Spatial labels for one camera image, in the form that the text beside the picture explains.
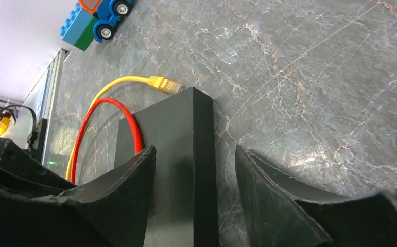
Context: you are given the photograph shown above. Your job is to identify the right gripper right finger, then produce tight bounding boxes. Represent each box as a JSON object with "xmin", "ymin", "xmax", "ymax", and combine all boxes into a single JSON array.
[{"xmin": 235, "ymin": 145, "xmax": 397, "ymax": 246}]

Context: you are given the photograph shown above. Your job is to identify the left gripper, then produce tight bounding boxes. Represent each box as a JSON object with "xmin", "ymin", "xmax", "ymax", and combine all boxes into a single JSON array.
[{"xmin": 0, "ymin": 138, "xmax": 76, "ymax": 197}]

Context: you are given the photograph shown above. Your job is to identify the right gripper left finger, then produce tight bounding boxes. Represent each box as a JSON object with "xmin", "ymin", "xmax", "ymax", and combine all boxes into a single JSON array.
[{"xmin": 0, "ymin": 145, "xmax": 157, "ymax": 246}]

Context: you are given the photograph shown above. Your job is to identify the black network switch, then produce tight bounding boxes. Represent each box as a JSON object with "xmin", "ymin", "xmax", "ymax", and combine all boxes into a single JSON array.
[{"xmin": 119, "ymin": 87, "xmax": 219, "ymax": 246}]

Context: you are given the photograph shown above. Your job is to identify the short red ethernet cable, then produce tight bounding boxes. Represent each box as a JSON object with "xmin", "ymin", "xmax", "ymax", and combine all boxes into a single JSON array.
[{"xmin": 70, "ymin": 98, "xmax": 144, "ymax": 185}]

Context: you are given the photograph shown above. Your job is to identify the yellow ethernet cable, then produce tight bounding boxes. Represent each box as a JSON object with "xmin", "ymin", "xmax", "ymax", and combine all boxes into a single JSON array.
[{"xmin": 65, "ymin": 75, "xmax": 184, "ymax": 182}]

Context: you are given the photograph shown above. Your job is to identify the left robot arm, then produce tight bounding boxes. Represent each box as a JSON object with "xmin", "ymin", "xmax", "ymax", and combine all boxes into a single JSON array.
[{"xmin": 0, "ymin": 105, "xmax": 75, "ymax": 197}]

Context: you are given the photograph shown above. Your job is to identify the blue orange toy bricks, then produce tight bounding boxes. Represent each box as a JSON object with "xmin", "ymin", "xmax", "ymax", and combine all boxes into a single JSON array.
[{"xmin": 60, "ymin": 0, "xmax": 135, "ymax": 51}]

